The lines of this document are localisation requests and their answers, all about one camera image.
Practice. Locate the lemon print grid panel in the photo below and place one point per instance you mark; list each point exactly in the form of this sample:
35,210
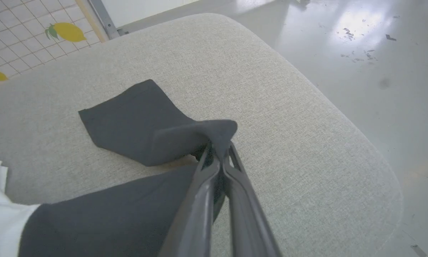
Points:
25,39

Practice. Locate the grey metal post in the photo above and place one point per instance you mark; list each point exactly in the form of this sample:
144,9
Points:
103,18

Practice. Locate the light wooden frame strip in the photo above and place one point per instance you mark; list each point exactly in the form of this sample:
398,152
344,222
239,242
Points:
91,22

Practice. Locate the white garment with dark sleeves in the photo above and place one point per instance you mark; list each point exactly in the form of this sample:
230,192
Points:
135,125

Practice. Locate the beige fabric sofa cushion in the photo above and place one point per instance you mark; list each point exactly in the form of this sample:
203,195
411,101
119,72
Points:
289,142

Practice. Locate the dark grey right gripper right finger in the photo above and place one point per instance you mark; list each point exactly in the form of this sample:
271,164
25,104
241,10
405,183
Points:
248,221

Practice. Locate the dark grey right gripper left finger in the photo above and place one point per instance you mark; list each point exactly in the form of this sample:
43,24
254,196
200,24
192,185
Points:
194,214

